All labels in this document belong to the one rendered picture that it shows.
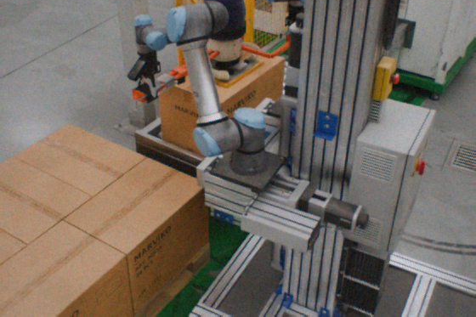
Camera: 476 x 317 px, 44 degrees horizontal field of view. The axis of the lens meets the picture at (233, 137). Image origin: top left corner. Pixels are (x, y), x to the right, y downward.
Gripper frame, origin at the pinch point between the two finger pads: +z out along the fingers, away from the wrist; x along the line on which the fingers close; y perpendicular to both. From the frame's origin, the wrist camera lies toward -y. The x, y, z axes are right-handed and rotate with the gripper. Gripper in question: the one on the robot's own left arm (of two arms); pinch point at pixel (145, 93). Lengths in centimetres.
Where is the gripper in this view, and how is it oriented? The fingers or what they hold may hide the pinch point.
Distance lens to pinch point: 267.5
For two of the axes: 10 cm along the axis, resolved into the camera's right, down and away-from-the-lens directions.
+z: -0.1, 8.3, 5.6
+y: 5.8, -4.5, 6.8
